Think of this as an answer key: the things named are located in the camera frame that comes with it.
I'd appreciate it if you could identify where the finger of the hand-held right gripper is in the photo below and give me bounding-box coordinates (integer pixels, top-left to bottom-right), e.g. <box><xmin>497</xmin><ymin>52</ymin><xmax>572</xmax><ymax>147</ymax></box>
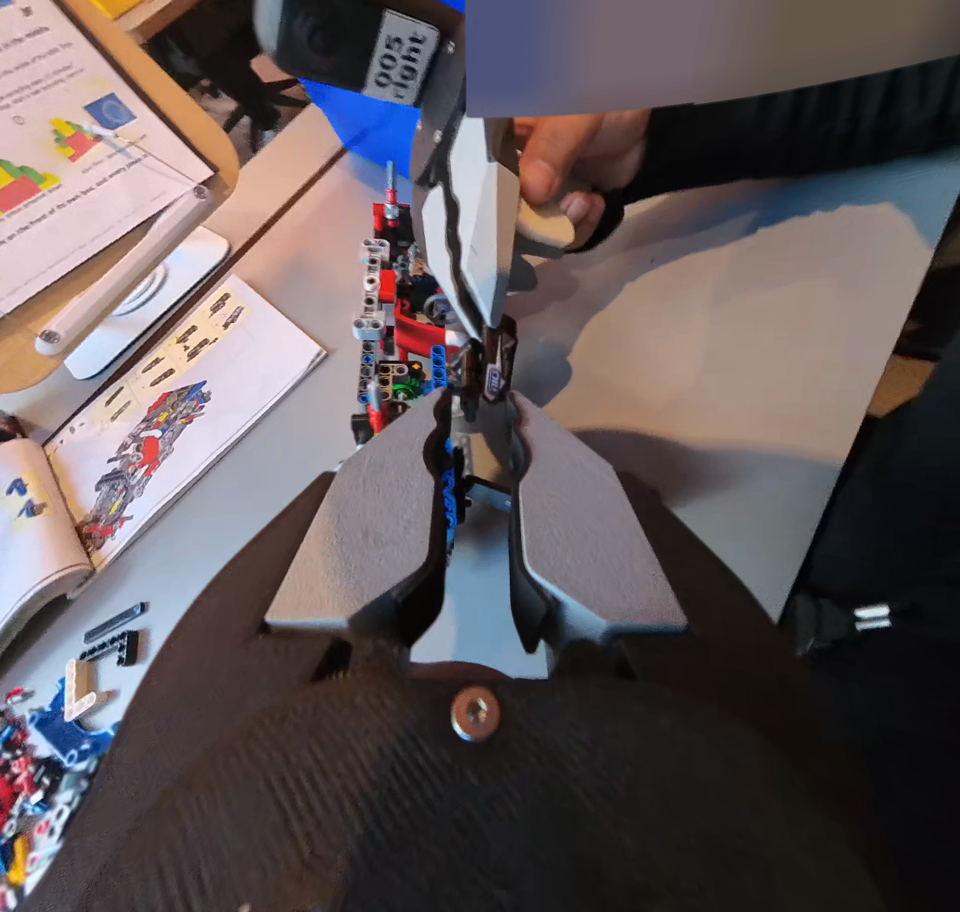
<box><xmin>448</xmin><ymin>117</ymin><xmax>520</xmax><ymax>340</ymax></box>
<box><xmin>422</xmin><ymin>175</ymin><xmax>483</xmax><ymax>340</ymax></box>

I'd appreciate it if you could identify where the blue plastic bin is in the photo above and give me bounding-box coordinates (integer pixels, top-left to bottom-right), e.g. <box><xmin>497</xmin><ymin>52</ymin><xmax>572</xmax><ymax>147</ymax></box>
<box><xmin>298</xmin><ymin>0</ymin><xmax>468</xmax><ymax>179</ymax></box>

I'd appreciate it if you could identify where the person's right hand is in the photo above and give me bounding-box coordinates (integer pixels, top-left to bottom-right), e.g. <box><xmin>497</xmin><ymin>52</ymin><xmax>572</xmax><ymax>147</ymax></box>
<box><xmin>513</xmin><ymin>108</ymin><xmax>652</xmax><ymax>253</ymax></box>

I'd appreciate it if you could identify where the person's right forearm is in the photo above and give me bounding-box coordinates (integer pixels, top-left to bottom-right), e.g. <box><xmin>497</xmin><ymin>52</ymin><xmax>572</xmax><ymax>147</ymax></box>
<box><xmin>619</xmin><ymin>55</ymin><xmax>960</xmax><ymax>209</ymax></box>

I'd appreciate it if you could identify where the black office chair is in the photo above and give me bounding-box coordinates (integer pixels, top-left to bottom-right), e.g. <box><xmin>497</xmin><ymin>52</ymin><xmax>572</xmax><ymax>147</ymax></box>
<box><xmin>146</xmin><ymin>4</ymin><xmax>312</xmax><ymax>157</ymax></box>

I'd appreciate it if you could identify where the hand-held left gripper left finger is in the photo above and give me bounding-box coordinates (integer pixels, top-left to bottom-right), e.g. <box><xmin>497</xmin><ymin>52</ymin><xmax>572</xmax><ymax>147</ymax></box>
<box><xmin>264</xmin><ymin>387</ymin><xmax>453</xmax><ymax>649</ymax></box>

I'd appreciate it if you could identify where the open instruction booklet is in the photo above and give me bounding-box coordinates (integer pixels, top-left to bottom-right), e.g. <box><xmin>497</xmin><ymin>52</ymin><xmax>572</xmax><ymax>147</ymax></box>
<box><xmin>0</xmin><ymin>273</ymin><xmax>329</xmax><ymax>654</ymax></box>

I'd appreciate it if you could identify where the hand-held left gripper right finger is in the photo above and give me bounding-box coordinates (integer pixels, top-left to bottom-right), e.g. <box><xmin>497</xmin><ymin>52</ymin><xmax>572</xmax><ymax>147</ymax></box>
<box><xmin>508</xmin><ymin>390</ymin><xmax>690</xmax><ymax>654</ymax></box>

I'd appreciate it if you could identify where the person's black jacket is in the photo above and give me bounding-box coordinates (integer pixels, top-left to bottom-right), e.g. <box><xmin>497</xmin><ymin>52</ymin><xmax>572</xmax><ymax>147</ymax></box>
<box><xmin>778</xmin><ymin>199</ymin><xmax>960</xmax><ymax>912</ymax></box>

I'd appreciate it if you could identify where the black straight toy beam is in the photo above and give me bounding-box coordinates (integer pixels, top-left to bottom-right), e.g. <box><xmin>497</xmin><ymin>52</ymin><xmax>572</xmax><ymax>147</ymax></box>
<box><xmin>82</xmin><ymin>601</ymin><xmax>149</xmax><ymax>644</ymax></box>

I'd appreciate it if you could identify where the pile of loose toy bricks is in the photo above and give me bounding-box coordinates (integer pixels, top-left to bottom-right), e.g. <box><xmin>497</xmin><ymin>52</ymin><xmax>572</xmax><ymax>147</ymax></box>
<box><xmin>0</xmin><ymin>685</ymin><xmax>117</xmax><ymax>894</ymax></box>

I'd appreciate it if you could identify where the black angled toy beam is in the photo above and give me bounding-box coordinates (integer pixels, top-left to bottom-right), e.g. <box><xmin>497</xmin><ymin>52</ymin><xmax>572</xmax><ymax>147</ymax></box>
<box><xmin>77</xmin><ymin>629</ymin><xmax>141</xmax><ymax>667</ymax></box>

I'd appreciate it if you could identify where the tan angled toy beam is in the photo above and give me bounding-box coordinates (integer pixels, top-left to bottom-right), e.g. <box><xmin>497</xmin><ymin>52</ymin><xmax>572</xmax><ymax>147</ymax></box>
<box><xmin>62</xmin><ymin>657</ymin><xmax>115</xmax><ymax>724</ymax></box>

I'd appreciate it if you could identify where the white clamp bar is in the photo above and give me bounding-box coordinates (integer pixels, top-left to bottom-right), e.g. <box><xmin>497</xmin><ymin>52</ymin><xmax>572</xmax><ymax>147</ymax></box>
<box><xmin>33</xmin><ymin>184</ymin><xmax>211</xmax><ymax>358</ymax></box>

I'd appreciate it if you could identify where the toy car chassis model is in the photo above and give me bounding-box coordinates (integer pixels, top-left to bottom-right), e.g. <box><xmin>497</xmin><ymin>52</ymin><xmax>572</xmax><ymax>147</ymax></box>
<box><xmin>351</xmin><ymin>160</ymin><xmax>528</xmax><ymax>534</ymax></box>

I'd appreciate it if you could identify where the white stand base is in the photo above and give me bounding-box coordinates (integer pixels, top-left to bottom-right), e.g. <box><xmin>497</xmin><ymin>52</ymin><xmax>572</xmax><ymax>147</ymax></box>
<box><xmin>63</xmin><ymin>225</ymin><xmax>231</xmax><ymax>382</ymax></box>

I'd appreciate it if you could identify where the instruction sheet on stand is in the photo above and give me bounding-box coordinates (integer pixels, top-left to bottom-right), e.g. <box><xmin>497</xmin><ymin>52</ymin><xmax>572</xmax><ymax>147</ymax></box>
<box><xmin>0</xmin><ymin>0</ymin><xmax>243</xmax><ymax>397</ymax></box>

